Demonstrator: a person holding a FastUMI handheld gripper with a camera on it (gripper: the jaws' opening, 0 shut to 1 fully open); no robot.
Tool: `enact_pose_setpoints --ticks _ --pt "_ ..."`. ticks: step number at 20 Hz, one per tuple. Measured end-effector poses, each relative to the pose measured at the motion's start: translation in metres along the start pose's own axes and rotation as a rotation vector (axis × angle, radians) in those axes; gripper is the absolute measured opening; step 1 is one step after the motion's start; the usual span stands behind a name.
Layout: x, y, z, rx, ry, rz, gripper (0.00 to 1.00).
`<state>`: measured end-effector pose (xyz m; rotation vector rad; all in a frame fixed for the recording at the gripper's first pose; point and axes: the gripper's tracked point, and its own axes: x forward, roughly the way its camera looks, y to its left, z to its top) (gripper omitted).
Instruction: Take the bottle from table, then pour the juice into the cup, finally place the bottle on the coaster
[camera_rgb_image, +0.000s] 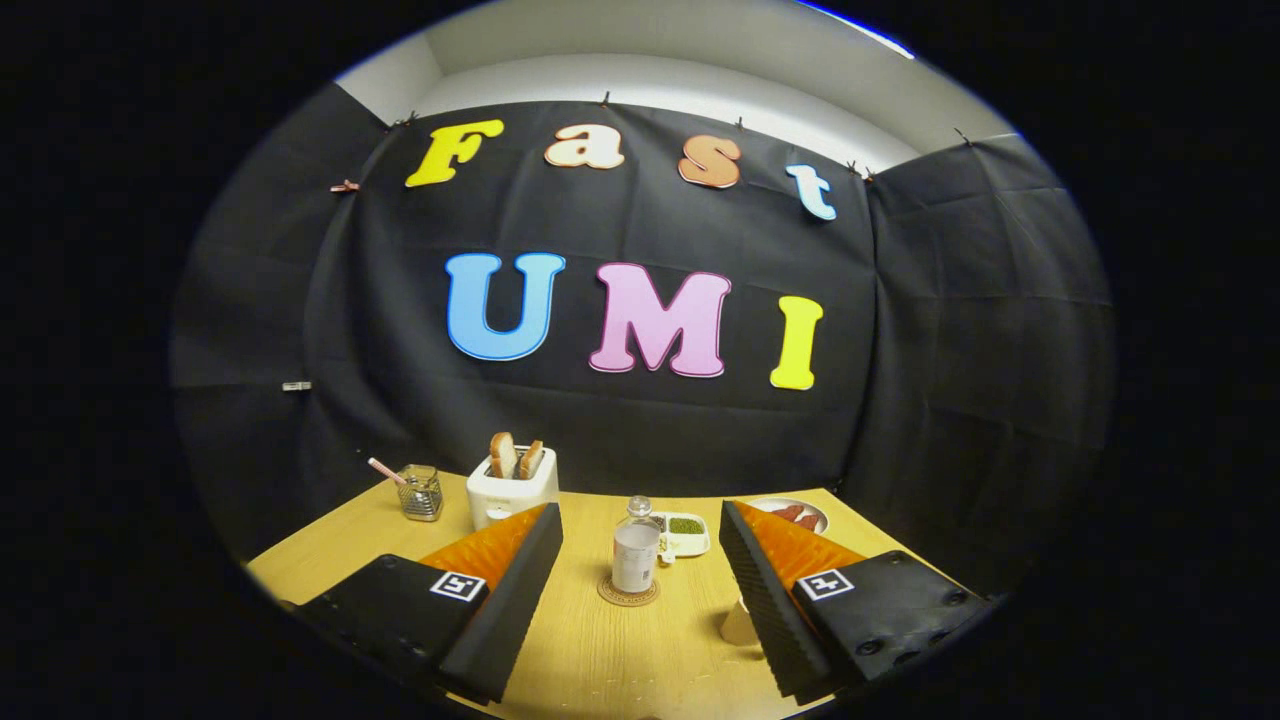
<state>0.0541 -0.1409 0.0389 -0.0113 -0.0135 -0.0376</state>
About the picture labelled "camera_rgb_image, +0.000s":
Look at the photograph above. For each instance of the white divided spice dish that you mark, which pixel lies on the white divided spice dish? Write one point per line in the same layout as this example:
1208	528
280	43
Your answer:
690	543

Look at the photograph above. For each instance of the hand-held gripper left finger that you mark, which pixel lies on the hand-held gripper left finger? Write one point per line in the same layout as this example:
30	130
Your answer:
510	610

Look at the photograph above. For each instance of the white round plate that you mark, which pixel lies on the white round plate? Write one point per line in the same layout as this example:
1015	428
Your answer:
765	505

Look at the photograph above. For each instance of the wooden table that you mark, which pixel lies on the wooden table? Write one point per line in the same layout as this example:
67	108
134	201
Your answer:
600	650

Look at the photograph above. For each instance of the metal mesh holder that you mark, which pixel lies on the metal mesh holder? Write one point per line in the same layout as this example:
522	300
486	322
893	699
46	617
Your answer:
421	497

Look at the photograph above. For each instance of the red meat piece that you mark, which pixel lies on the red meat piece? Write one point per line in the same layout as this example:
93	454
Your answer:
787	512
808	522

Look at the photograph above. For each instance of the clear juice bottle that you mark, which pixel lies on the clear juice bottle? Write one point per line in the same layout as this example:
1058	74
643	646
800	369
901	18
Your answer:
635	560

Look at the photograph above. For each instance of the white toaster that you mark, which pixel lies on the white toaster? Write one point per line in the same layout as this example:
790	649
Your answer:
495	498

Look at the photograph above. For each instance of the toast slice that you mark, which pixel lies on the toast slice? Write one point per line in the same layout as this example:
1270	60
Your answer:
531	460
503	455

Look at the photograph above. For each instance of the round cork coaster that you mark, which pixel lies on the round cork coaster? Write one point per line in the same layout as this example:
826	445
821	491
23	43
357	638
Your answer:
610	596

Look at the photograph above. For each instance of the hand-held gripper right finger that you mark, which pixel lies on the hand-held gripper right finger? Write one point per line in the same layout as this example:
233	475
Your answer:
765	610

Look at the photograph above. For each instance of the black backdrop cloth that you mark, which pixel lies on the black backdrop cloth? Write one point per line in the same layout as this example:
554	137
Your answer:
400	330

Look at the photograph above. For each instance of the pink striped straw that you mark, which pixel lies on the pink striped straw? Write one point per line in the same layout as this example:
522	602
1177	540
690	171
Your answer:
385	470

